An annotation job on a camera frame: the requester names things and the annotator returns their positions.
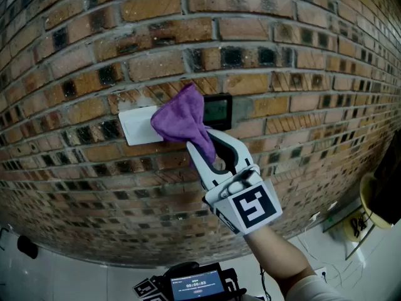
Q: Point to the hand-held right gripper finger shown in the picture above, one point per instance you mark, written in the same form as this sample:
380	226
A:
198	160
236	149

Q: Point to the yellow round stool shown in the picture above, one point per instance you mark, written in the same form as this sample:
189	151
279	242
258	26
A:
368	199

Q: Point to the white power strip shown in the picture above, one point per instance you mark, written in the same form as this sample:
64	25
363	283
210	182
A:
322	274

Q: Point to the white wall switch plate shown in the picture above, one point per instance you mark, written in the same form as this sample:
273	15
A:
138	127

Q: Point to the black round object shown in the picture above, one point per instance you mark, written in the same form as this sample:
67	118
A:
27	247

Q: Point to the person's right forearm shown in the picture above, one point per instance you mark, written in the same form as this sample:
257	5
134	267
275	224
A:
279	256

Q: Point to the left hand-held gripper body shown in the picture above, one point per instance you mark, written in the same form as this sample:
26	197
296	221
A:
146	288

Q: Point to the black wall display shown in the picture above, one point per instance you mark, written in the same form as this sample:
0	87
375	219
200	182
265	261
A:
219	108

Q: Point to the clear glass shelf stand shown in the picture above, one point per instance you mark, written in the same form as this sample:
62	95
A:
351	227

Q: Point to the black screen device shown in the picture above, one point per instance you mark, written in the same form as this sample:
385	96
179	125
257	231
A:
197	285

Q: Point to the purple cloth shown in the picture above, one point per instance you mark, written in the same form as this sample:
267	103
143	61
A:
183	121

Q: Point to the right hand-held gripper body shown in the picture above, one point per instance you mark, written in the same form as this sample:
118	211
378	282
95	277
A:
247	207

